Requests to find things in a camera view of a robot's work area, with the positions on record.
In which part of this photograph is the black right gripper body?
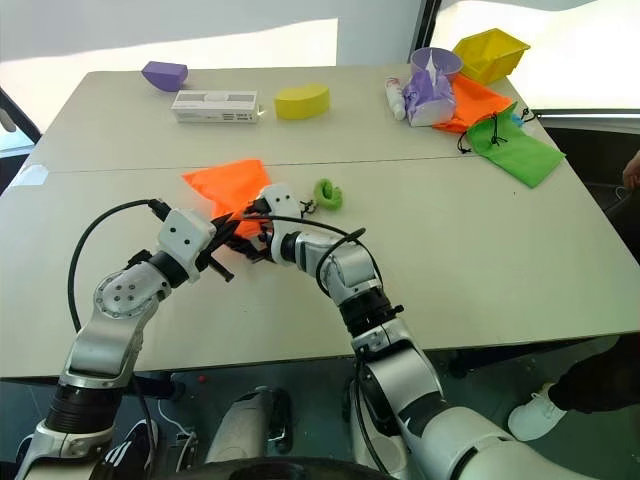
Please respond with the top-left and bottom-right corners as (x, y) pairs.
(249, 231), (275, 264)

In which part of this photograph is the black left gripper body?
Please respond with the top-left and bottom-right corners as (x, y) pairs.
(196, 249), (235, 284)

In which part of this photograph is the orange drawstring pouch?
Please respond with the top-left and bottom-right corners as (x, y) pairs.
(180, 158), (272, 240)
(432, 73), (516, 135)

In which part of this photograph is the white tube with red print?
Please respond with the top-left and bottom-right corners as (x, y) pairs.
(383, 76), (407, 121)

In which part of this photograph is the white cardboard box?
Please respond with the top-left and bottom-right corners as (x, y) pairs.
(170, 89), (260, 126)

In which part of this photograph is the yellow foam block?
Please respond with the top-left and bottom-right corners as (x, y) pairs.
(273, 83), (331, 121)

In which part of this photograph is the purple foam block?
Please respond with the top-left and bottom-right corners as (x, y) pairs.
(140, 60), (189, 94)

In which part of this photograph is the white tape strip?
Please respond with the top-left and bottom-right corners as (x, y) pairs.
(10, 163), (51, 188)

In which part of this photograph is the black shoe with white stripes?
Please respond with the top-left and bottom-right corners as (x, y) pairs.
(97, 418), (160, 480)

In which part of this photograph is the dark rounded robot torso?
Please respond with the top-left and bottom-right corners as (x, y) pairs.
(184, 455), (386, 480)

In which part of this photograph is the purple tissue pack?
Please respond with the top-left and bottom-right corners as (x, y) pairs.
(402, 68), (457, 128)

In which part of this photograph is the purple plastic bowl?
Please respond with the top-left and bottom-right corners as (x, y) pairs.
(410, 47), (465, 82)

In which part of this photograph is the yellow plastic bin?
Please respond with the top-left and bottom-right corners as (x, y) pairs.
(452, 28), (532, 85)

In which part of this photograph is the white sneaker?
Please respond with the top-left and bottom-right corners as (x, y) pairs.
(507, 382), (569, 442)

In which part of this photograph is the person's black trouser leg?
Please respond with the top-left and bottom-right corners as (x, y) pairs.
(547, 335), (640, 415)

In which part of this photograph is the bystander's bare hand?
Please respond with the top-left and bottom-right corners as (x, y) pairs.
(621, 149), (640, 191)

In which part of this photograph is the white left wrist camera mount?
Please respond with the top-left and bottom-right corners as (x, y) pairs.
(157, 208), (218, 284)

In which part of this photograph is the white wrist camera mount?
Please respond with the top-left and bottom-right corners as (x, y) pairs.
(258, 183), (304, 264)
(157, 208), (218, 284)

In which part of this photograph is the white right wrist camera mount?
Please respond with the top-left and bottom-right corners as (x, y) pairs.
(258, 183), (304, 264)

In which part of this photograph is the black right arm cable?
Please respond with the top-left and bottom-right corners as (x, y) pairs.
(238, 199), (367, 301)

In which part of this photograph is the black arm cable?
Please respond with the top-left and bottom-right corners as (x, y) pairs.
(68, 198), (169, 476)
(238, 199), (367, 301)

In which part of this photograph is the small green fuzzy keychain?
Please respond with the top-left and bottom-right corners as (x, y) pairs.
(299, 178), (346, 217)

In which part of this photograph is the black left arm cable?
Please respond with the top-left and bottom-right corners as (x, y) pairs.
(68, 198), (169, 476)

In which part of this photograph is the green drawstring pouch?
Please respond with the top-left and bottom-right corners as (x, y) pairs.
(456, 102), (567, 190)

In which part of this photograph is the black window frame post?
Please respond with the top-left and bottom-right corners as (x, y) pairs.
(415, 0), (443, 65)

